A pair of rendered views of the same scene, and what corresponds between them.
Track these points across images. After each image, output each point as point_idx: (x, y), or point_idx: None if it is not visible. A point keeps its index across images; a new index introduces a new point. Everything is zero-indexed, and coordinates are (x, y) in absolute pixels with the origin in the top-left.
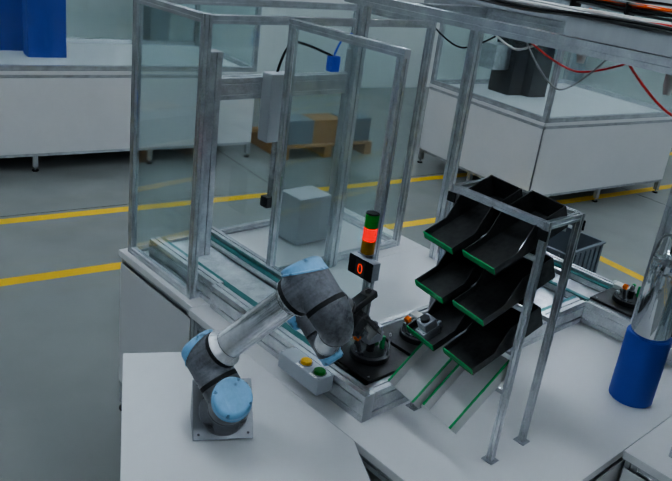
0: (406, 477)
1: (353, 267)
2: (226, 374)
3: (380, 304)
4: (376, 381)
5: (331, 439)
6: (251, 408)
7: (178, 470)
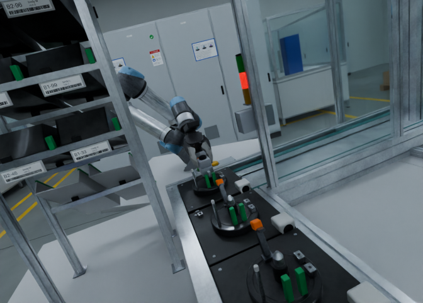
0: (115, 218)
1: None
2: (169, 126)
3: (417, 240)
4: (177, 190)
5: (166, 193)
6: (190, 159)
7: (177, 159)
